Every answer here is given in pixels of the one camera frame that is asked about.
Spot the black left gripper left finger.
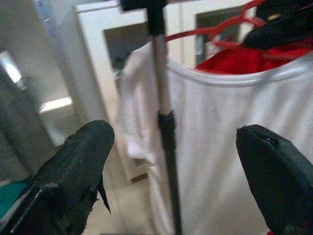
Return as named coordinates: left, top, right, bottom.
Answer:
left=0, top=119, right=115, bottom=235

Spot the red sweatshirt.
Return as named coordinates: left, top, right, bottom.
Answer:
left=195, top=41, right=313, bottom=75

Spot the teal floor mat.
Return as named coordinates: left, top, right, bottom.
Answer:
left=0, top=180, right=29, bottom=220

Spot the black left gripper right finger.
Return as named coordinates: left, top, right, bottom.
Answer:
left=236, top=124, right=313, bottom=235

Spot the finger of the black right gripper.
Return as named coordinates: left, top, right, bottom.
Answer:
left=255, top=0, right=313, bottom=23
left=244, top=11, right=313, bottom=50

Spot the white glass-door cabinet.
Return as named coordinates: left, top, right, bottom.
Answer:
left=74, top=0, right=260, bottom=187

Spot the red plastic hanger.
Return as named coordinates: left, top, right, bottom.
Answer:
left=165, top=0, right=269, bottom=49

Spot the white shirt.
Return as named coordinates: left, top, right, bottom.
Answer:
left=116, top=41, right=313, bottom=235

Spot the black and chrome garment rack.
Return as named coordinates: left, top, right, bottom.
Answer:
left=121, top=0, right=184, bottom=235

